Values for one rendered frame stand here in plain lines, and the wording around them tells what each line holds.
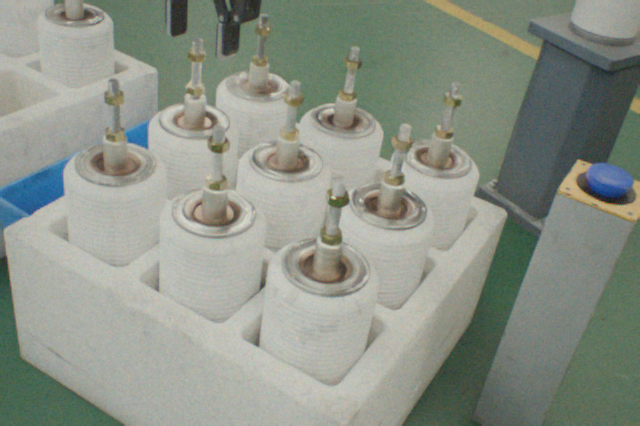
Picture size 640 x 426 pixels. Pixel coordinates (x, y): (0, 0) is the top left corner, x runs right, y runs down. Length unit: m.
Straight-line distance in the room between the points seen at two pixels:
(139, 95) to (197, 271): 0.47
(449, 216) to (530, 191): 0.41
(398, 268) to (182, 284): 0.20
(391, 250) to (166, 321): 0.21
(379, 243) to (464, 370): 0.30
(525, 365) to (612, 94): 0.47
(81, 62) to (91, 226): 0.36
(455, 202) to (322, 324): 0.25
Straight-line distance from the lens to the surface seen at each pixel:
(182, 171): 0.80
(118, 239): 0.74
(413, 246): 0.70
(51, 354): 0.85
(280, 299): 0.62
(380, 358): 0.67
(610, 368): 1.03
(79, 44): 1.04
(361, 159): 0.83
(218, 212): 0.67
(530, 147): 1.18
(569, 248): 0.72
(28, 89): 1.09
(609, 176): 0.71
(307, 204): 0.75
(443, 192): 0.79
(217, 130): 0.63
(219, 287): 0.68
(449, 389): 0.92
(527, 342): 0.80
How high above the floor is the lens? 0.65
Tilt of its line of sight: 35 degrees down
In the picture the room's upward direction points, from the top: 9 degrees clockwise
